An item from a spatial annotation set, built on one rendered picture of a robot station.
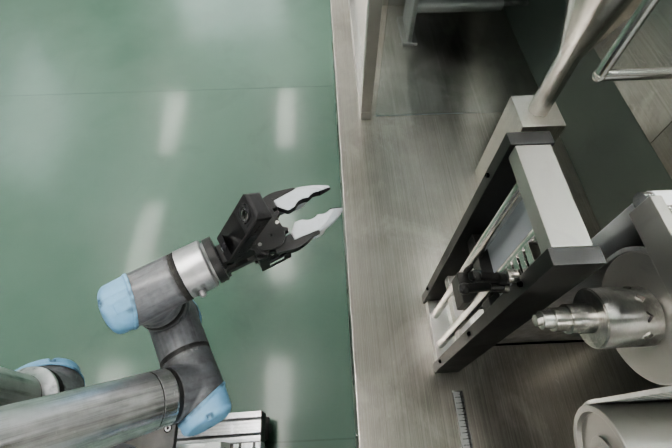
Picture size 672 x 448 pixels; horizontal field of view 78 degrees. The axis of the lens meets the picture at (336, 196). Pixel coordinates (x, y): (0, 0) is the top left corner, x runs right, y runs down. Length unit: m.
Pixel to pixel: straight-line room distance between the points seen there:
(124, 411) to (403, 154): 0.86
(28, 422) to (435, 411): 0.65
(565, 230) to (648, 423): 0.30
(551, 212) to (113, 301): 0.54
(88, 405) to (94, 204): 1.90
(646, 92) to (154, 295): 0.99
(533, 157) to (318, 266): 1.55
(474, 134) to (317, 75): 1.65
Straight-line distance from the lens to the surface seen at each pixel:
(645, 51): 1.09
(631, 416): 0.67
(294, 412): 1.80
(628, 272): 0.59
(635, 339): 0.54
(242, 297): 1.93
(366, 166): 1.11
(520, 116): 0.93
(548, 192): 0.47
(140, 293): 0.63
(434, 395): 0.91
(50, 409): 0.59
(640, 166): 1.08
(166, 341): 0.70
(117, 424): 0.61
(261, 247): 0.61
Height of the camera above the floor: 1.79
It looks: 57 degrees down
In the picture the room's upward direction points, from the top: straight up
